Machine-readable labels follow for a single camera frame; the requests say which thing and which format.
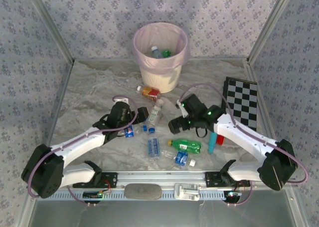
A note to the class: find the aluminium side rail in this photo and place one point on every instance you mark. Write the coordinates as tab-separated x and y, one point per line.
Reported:
263	101
64	89

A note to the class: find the pink plastic bin liner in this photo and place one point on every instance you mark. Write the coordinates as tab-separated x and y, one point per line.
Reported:
144	50

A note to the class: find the clear bottle pale cap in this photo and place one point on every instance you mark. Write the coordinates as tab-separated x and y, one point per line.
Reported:
155	52

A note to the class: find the red block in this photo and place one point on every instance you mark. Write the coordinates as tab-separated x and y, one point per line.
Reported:
220	140

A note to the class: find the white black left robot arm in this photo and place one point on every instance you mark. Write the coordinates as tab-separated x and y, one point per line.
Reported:
74	149

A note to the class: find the grey oval pad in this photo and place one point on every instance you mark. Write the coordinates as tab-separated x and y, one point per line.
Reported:
142	191

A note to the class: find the white plastic bracket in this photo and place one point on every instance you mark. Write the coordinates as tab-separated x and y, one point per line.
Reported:
187	191

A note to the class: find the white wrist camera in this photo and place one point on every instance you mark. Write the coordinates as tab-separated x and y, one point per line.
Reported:
122	101
182	110

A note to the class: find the green bottle yellow cap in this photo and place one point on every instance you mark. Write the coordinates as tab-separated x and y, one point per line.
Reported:
184	145
166	54

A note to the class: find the aluminium frame post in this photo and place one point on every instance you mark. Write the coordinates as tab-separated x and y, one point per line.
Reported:
51	25
270	25

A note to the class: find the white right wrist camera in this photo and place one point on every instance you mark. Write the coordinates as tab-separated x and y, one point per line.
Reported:
182	110

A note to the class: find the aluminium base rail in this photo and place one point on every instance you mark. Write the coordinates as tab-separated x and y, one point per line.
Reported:
162	177

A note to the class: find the black grey chessboard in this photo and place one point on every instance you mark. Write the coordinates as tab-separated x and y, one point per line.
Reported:
243	99

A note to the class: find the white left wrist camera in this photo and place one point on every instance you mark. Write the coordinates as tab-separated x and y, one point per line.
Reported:
122	101

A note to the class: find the circuit board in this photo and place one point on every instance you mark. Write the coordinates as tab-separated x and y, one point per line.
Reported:
231	195
93	194

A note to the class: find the red orange label bottle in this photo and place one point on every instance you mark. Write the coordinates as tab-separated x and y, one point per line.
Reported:
149	92

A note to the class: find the left circuit board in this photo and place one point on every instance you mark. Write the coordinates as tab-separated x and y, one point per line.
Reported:
93	194

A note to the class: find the right circuit board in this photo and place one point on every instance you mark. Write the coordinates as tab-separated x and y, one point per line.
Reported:
231	195

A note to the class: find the cream waste bin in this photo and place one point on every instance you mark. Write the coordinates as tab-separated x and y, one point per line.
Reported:
160	79

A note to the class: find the teal cylinder tool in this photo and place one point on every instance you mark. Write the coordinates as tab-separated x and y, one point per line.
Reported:
211	143

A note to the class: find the small pepsi bottle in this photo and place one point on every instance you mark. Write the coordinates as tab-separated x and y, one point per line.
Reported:
128	132

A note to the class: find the clear bottle blue print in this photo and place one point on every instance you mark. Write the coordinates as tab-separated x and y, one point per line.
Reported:
153	148

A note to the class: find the blue label bottle white cap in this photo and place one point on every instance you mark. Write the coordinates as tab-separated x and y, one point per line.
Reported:
181	158

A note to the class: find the green white label bottle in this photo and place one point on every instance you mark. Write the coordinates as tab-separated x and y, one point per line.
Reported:
154	116

